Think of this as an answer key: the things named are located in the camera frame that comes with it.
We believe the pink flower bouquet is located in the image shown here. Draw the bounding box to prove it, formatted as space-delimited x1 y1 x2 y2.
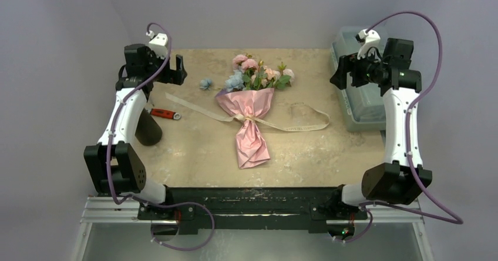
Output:
215 54 295 169

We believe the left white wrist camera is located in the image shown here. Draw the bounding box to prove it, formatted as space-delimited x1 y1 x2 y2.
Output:
146 31 169 59

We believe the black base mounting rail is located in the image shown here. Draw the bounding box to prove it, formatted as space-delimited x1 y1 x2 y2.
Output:
137 187 368 237

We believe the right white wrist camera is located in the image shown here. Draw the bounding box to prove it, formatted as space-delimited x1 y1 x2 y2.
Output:
355 29 381 60

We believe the red handled wrench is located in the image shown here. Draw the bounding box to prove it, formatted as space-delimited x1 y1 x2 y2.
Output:
149 108 181 120

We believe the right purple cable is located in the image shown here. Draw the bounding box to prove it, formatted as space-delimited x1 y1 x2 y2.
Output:
331 11 464 245

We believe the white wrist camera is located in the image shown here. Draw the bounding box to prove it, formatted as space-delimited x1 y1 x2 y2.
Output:
146 31 169 59
355 29 381 60

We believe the black cylindrical vase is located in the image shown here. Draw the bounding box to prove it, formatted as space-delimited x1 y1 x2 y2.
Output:
135 109 163 146

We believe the loose blue flower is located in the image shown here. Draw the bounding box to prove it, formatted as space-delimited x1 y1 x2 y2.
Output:
199 78 213 91

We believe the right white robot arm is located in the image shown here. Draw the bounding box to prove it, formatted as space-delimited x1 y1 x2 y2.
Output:
329 38 432 218

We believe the purple cable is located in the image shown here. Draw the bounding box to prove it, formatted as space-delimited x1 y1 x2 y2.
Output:
331 11 464 245
106 22 216 252

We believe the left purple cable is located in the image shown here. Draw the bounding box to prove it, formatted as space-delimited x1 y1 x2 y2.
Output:
106 22 216 252

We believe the clear plastic storage box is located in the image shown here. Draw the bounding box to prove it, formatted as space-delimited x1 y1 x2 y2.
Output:
330 26 386 132

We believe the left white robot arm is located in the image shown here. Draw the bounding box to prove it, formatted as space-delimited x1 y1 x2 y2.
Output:
83 42 187 219

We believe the cream printed ribbon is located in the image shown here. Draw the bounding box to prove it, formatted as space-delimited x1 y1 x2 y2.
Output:
165 93 330 132

